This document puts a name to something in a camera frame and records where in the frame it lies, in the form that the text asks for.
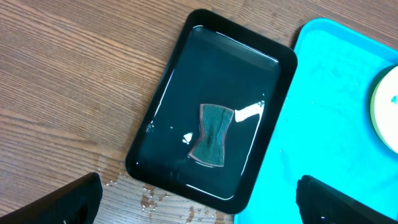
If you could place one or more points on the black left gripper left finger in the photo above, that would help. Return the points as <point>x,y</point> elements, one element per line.
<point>77,202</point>

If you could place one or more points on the green scrubbing sponge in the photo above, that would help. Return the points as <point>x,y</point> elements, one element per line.
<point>209,148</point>

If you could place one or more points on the black tray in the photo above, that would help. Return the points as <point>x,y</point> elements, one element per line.
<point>215,61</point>

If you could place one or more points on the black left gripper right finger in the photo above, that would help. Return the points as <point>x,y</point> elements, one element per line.
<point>319,203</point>

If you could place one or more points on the yellow plate with stain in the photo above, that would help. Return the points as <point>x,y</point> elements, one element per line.
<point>383,109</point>

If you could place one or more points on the teal serving tray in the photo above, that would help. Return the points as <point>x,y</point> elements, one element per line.
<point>325,130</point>

